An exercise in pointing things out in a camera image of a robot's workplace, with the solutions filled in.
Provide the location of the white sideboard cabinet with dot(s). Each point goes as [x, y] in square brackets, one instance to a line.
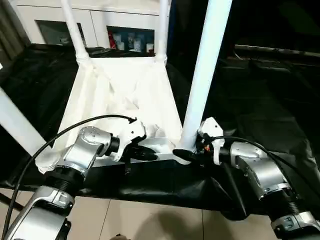
[112, 15]

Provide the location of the grey metal bar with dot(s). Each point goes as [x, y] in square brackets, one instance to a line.
[275, 50]

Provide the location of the grey curtain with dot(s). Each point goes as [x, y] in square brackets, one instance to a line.
[10, 30]

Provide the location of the black table mat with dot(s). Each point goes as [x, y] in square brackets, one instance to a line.
[262, 100]

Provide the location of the white plastic table top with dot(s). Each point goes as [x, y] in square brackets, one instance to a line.
[112, 95]

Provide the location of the black metal table frame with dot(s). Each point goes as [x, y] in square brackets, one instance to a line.
[7, 201]

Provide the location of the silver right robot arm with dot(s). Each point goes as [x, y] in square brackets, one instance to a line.
[257, 162]

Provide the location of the black case with yellow label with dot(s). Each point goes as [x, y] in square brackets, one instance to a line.
[192, 25]

